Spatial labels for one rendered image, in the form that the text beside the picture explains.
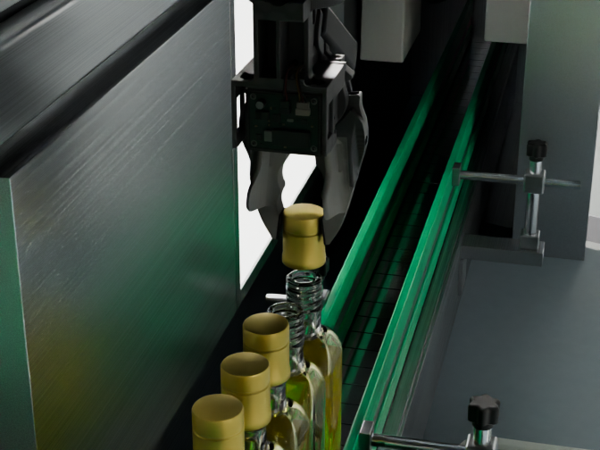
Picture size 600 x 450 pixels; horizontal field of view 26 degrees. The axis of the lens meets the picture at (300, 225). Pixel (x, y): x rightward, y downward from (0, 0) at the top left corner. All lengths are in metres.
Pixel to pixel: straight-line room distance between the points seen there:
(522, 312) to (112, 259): 0.96
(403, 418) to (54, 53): 0.65
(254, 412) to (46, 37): 0.29
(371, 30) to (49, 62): 1.22
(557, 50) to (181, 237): 0.89
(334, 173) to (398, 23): 1.06
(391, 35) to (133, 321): 1.09
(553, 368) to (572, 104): 0.41
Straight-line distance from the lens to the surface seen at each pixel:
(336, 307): 1.40
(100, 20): 0.94
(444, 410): 1.61
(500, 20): 1.99
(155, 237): 1.07
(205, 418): 0.84
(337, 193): 1.00
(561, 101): 1.92
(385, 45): 2.05
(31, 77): 0.84
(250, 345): 0.94
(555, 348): 1.77
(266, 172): 1.01
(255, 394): 0.89
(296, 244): 1.02
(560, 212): 1.98
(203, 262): 1.21
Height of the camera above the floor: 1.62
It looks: 25 degrees down
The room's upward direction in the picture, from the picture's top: straight up
